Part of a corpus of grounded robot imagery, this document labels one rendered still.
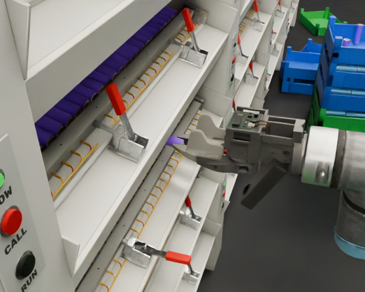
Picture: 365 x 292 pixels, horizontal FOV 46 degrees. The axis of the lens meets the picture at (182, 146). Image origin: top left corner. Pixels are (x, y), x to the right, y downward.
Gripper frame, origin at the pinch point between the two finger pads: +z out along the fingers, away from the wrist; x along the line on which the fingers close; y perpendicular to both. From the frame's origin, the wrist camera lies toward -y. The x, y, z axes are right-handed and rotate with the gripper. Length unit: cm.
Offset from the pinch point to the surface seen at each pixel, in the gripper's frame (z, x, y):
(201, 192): 2.7, -17.3, -25.8
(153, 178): 3.3, 6.1, -3.2
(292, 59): -2, -160, -52
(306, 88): -12, -141, -59
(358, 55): -29, -74, -12
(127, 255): 1.7, 20.4, -5.9
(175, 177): 1.3, 1.0, -6.5
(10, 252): -4.4, 43.0, 21.2
